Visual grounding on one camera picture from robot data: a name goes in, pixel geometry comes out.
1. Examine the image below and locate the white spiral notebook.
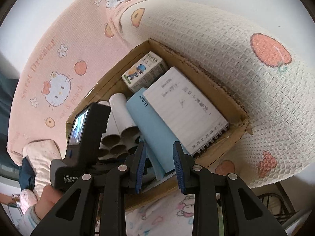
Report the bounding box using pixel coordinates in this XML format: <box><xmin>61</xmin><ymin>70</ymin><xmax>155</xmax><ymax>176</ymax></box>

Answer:
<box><xmin>144</xmin><ymin>67</ymin><xmax>229</xmax><ymax>155</ymax></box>

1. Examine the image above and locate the light blue notebook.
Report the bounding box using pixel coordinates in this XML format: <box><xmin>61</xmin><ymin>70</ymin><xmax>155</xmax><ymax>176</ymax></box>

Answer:
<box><xmin>126</xmin><ymin>88</ymin><xmax>178</xmax><ymax>181</ymax></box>

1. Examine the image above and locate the pink patterned pillow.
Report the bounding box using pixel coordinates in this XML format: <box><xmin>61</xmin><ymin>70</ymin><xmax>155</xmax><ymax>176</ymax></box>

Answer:
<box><xmin>19</xmin><ymin>140</ymin><xmax>61</xmax><ymax>213</ymax></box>

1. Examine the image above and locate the cartoon bear printed box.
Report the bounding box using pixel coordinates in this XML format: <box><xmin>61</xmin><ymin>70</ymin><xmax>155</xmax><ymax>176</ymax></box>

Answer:
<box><xmin>121</xmin><ymin>51</ymin><xmax>169</xmax><ymax>93</ymax></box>

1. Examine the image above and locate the pink cream cartoon blanket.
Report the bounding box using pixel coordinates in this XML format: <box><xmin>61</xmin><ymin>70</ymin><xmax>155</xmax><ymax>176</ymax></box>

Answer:
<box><xmin>7</xmin><ymin>0</ymin><xmax>314</xmax><ymax>187</ymax></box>

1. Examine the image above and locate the person's left hand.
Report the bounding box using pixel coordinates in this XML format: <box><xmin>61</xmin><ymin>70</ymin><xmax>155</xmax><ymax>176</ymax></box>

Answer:
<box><xmin>34</xmin><ymin>185</ymin><xmax>63</xmax><ymax>220</ymax></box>

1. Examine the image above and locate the brown cardboard box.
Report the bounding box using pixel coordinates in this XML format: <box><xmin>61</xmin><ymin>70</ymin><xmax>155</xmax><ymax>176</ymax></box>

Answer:
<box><xmin>67</xmin><ymin>39</ymin><xmax>249</xmax><ymax>168</ymax></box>

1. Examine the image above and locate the white paper tube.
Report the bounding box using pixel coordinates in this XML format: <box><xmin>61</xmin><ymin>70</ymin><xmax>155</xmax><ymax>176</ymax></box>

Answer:
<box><xmin>101</xmin><ymin>110</ymin><xmax>121</xmax><ymax>149</ymax></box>
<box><xmin>109</xmin><ymin>144</ymin><xmax>127</xmax><ymax>157</ymax></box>
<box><xmin>109</xmin><ymin>93</ymin><xmax>139</xmax><ymax>138</ymax></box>

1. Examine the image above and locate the black wire stand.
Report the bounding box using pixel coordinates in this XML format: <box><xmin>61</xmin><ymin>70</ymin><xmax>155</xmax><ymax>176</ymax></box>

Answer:
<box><xmin>258</xmin><ymin>182</ymin><xmax>296</xmax><ymax>225</ymax></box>

